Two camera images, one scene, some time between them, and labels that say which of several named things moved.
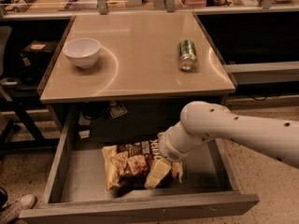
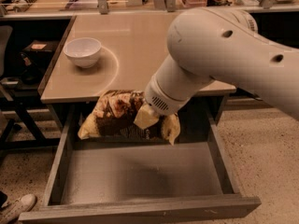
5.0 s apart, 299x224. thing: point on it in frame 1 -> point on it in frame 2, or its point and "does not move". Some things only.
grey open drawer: (78, 189) does not move
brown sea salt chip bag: (127, 164) -> (115, 114)
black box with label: (39, 51) does not move
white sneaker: (10, 210) does not move
